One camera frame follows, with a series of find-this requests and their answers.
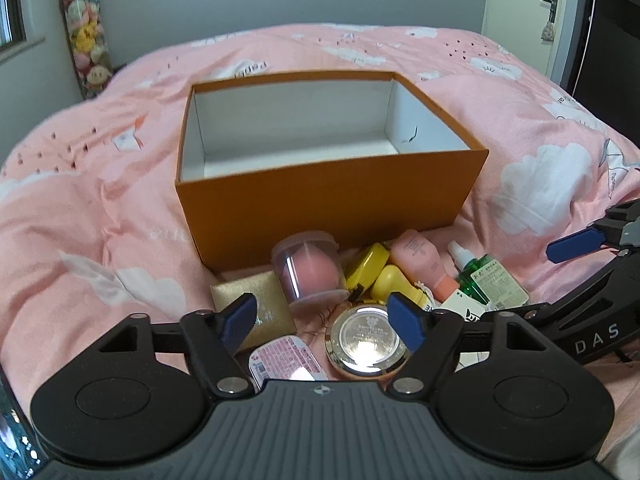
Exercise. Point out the orange cardboard box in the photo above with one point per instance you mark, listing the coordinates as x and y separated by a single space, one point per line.
330 210

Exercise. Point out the white tin with pink label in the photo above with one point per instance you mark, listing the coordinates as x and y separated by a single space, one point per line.
285 360

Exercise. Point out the yellow bottle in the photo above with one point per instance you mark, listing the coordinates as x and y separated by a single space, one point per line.
390 280

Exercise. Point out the pink bottle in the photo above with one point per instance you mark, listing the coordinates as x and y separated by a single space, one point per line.
417 255

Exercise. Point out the clear jar with pink sponge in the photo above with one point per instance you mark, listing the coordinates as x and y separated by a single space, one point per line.
307 270

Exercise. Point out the window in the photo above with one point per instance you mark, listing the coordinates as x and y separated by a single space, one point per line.
10 5

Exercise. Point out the column of plush toys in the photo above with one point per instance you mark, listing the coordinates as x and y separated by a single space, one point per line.
85 35

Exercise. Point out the black wardrobe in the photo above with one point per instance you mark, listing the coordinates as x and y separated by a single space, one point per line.
612 20

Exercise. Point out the white card box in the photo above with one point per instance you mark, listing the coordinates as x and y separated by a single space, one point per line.
459 306

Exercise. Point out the round gold compact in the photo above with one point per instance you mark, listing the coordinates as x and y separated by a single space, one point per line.
362 341

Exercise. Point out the gold textured box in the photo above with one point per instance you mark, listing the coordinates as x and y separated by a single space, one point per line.
272 300

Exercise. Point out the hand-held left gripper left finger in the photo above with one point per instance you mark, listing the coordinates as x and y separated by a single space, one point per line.
241 322

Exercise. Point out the green dropper bottle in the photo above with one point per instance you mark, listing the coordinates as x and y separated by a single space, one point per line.
500 285

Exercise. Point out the dark screen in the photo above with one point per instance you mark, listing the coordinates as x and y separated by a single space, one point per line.
17 425

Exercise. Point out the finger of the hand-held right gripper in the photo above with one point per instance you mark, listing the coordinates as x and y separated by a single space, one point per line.
590 290
575 246

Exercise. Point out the pink printed blanket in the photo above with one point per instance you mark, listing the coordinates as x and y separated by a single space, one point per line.
100 210

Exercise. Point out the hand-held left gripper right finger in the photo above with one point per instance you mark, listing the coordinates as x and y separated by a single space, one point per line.
406 320

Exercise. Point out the small hanging pouch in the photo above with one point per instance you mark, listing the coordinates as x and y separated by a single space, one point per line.
547 31

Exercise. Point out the green bottle with white cap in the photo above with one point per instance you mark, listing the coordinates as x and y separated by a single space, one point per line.
462 281

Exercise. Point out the white door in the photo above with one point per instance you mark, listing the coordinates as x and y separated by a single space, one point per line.
515 5

